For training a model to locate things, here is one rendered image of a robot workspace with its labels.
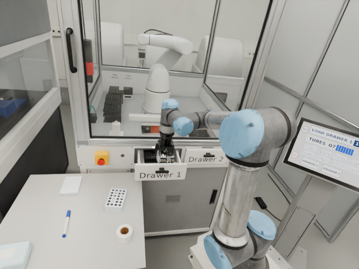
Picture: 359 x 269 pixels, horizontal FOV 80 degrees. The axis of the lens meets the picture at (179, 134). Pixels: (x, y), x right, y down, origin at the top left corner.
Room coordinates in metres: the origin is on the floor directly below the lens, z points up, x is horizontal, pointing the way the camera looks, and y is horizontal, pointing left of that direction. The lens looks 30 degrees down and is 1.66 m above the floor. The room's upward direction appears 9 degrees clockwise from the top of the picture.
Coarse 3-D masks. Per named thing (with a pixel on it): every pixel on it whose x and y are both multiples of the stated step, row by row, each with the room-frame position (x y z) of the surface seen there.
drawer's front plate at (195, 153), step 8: (192, 152) 1.12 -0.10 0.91; (200, 152) 1.13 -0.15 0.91; (208, 152) 1.14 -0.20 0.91; (216, 152) 1.16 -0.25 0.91; (184, 160) 1.11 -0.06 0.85; (192, 160) 1.12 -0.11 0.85; (200, 160) 1.13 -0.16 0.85; (208, 160) 1.15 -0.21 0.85; (216, 160) 1.16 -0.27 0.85; (224, 160) 1.18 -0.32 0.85
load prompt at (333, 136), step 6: (312, 126) 1.20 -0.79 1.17; (312, 132) 1.17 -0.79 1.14; (318, 132) 1.17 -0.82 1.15; (324, 132) 1.16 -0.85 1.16; (330, 132) 1.16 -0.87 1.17; (330, 138) 1.13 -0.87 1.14; (336, 138) 1.12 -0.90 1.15; (342, 138) 1.12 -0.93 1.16; (348, 138) 1.11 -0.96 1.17; (354, 138) 1.11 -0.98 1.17; (348, 144) 1.09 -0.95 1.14; (354, 144) 1.08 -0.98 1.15
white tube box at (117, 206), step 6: (120, 192) 0.81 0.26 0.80; (126, 192) 0.82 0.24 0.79; (108, 198) 0.76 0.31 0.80; (120, 198) 0.77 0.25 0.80; (108, 204) 0.73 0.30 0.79; (114, 204) 0.72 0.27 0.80; (120, 204) 0.73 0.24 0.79; (108, 210) 0.71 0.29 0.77; (114, 210) 0.71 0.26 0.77; (120, 210) 0.71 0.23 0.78
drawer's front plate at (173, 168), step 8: (136, 168) 0.89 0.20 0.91; (144, 168) 0.90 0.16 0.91; (152, 168) 0.91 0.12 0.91; (168, 168) 0.93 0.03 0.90; (176, 168) 0.95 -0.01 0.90; (184, 168) 0.96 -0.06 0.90; (136, 176) 0.89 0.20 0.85; (152, 176) 0.91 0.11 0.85; (168, 176) 0.94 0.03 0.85; (176, 176) 0.95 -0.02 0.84; (184, 176) 0.96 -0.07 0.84
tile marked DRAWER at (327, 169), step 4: (324, 164) 1.03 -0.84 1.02; (324, 168) 1.02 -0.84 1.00; (328, 168) 1.01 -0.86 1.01; (332, 168) 1.01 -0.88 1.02; (324, 172) 1.00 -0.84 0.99; (328, 172) 1.00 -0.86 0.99; (332, 172) 0.99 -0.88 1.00; (336, 172) 0.99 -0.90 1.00; (340, 172) 0.99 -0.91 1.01; (336, 176) 0.98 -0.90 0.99; (340, 176) 0.97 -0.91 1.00
